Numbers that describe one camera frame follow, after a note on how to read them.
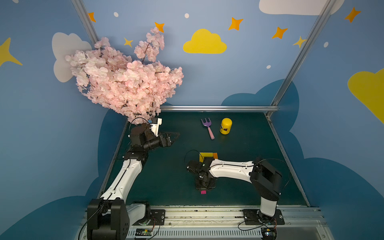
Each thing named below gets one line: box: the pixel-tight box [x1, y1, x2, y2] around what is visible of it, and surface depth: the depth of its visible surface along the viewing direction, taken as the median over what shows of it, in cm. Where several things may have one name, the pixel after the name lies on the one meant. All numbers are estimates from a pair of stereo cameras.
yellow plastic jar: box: [219, 117, 233, 135], surface depth 106 cm
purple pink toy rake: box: [201, 117, 215, 140], surface depth 116 cm
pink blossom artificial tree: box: [65, 27, 184, 124], surface depth 66 cm
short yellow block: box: [199, 152, 214, 161], surface depth 99 cm
